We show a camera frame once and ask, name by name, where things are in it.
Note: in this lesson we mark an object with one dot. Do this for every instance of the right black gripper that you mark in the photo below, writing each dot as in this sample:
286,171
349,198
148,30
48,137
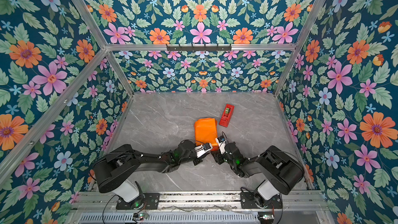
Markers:
217,156

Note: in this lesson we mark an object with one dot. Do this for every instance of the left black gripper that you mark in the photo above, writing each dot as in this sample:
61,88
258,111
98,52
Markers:
199,161

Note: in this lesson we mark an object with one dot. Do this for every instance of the yellow orange wrapping paper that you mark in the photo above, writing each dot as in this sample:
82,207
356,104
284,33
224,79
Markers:
206,132

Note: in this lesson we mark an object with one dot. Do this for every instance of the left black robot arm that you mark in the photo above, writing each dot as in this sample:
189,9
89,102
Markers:
112,171

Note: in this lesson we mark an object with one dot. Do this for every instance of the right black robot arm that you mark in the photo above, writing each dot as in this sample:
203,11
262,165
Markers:
281,171

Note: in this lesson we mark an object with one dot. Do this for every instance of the red tape dispenser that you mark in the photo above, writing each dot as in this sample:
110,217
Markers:
226,115

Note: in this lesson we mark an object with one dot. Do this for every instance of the right small circuit board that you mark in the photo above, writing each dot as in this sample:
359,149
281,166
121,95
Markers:
266,218

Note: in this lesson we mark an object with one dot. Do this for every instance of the small circuit board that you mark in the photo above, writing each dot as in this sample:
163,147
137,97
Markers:
266,218
140,217

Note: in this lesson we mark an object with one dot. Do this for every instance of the left small circuit board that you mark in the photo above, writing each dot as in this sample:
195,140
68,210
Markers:
140,217

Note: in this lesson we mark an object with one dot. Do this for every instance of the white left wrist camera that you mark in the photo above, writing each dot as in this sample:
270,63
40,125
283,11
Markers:
203,149

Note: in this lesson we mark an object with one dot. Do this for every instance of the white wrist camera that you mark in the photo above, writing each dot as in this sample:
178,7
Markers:
221,141
203,149

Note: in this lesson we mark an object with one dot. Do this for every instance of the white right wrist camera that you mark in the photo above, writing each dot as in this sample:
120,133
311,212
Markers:
221,141

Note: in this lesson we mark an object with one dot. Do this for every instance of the aluminium mounting rail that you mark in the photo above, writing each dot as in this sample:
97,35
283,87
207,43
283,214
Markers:
202,201

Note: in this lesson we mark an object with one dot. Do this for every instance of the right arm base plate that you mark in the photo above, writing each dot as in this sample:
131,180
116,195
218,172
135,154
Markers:
250,199

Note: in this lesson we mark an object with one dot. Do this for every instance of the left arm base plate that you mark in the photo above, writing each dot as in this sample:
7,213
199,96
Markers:
149,201

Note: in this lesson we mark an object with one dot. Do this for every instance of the white slotted cable duct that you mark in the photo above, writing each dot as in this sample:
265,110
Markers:
171,218

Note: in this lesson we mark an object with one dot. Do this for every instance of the black hook rail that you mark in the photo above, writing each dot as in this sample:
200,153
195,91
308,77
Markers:
194,48

